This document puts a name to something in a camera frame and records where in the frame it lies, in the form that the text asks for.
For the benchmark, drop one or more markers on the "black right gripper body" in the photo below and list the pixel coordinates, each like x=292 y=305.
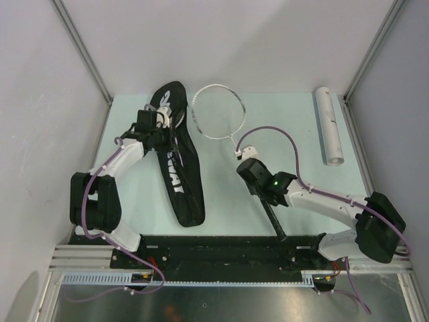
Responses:
x=254 y=191

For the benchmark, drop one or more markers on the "aluminium frame post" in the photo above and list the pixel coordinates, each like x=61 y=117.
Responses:
x=376 y=45
x=73 y=33

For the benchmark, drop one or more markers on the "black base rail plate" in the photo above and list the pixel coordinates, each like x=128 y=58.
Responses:
x=236 y=257

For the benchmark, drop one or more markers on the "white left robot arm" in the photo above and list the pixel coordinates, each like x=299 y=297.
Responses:
x=95 y=206

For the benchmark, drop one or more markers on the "black Crossway racket bag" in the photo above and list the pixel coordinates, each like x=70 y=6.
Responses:
x=179 y=161

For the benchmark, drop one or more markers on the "black white badminton racket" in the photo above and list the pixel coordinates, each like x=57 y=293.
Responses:
x=219 y=114

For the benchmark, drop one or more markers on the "white shuttlecock tube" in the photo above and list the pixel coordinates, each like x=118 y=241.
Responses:
x=329 y=129

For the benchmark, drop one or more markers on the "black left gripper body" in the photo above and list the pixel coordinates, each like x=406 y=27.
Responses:
x=162 y=138

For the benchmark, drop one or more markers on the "white slotted cable duct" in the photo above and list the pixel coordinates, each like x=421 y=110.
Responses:
x=138 y=279

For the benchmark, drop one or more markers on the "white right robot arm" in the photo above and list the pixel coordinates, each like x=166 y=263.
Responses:
x=374 y=224

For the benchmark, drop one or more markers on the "left aluminium frame post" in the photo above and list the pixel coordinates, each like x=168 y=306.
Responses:
x=73 y=33

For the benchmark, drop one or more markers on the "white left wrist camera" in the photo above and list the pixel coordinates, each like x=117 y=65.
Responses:
x=163 y=117

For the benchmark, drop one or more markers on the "right aluminium frame post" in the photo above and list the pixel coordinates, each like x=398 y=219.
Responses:
x=376 y=45

